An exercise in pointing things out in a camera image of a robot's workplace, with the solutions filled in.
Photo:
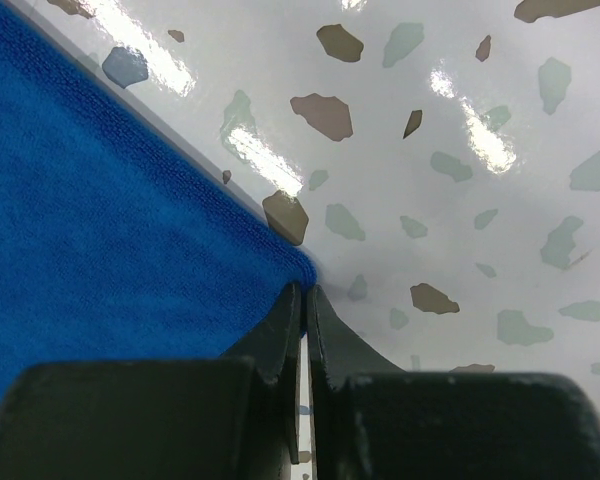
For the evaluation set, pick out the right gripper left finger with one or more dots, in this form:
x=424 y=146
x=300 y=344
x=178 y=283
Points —
x=233 y=417

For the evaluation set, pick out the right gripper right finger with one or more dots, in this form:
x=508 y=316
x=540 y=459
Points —
x=373 y=420

